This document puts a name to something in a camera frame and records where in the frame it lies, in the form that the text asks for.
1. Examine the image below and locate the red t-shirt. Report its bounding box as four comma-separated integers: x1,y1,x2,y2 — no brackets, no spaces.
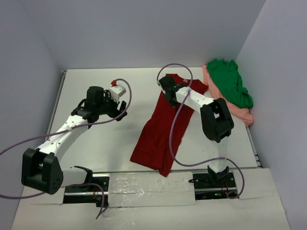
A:
130,74,208,177

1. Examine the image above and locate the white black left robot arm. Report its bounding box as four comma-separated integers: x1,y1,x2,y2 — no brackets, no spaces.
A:
21,84,127,195

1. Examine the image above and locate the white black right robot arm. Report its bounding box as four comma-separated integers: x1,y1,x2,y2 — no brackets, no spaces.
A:
157,76,234,185

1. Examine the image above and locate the green t-shirt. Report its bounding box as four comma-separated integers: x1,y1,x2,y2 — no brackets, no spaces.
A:
206,59,254,109

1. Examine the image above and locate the salmon pink t-shirt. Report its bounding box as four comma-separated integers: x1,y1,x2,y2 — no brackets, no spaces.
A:
202,65,254,127

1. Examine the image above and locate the white cardboard front cover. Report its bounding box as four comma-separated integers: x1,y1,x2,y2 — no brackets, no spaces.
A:
12,168,289,230

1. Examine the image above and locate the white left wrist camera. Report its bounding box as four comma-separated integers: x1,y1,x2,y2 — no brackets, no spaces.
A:
109,84,126,103

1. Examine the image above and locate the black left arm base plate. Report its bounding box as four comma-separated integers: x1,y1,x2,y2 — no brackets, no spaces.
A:
63,173,110,208

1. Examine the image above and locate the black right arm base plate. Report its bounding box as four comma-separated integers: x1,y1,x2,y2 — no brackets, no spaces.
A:
189,172,237,200

